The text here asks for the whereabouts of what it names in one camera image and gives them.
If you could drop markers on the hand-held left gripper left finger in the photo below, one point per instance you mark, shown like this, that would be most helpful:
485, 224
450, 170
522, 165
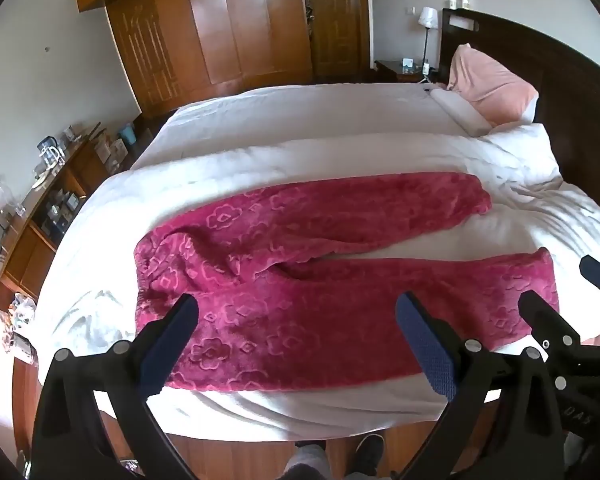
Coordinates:
155, 365

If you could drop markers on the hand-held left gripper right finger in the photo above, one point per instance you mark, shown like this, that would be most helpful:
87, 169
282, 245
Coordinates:
430, 350

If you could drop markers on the red fleece blanket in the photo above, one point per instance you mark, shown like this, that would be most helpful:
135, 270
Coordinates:
290, 285

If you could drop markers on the person's black shoe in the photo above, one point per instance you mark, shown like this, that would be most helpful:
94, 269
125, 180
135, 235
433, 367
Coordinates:
369, 455

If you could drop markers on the wooden sideboard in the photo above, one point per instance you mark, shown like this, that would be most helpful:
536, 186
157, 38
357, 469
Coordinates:
35, 240

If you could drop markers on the dark wooden headboard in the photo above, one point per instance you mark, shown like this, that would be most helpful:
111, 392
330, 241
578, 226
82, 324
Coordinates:
570, 70

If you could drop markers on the white pillow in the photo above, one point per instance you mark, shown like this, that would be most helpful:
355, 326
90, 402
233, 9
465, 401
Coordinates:
460, 110

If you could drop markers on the pink pillow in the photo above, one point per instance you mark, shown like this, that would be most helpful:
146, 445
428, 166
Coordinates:
490, 85

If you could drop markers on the blue waste bin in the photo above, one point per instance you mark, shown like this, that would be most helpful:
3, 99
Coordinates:
128, 134

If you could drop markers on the clear electric kettle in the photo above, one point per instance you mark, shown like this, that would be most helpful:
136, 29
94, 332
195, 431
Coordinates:
50, 155

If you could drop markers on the white bed duvet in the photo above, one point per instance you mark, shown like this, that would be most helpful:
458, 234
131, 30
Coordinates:
290, 120

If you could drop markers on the dark wooden nightstand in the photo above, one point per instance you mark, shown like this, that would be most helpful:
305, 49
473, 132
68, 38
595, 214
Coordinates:
395, 70

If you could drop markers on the white bedside lamp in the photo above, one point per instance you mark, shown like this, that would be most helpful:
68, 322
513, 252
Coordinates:
427, 17

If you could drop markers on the wooden door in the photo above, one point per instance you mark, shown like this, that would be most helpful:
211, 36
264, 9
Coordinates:
337, 20

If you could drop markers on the wooden wardrobe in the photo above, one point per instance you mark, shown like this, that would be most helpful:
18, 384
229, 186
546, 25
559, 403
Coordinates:
220, 25

